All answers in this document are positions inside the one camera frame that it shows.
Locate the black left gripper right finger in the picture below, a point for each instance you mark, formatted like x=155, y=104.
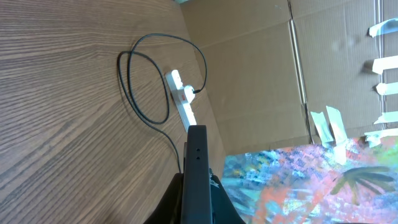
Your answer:
x=223, y=210

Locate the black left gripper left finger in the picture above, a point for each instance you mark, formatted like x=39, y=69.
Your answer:
x=169, y=208

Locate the blue Samsung Galaxy smartphone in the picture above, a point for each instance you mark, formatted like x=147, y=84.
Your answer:
x=196, y=197

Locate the white USB charger plug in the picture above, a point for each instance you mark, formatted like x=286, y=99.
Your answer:
x=186, y=94

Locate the colourful painted sheet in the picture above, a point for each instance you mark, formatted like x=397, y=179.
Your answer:
x=305, y=184

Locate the white power extension strip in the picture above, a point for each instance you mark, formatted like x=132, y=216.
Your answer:
x=185, y=110

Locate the brown cardboard backdrop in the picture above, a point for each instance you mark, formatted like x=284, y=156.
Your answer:
x=271, y=64

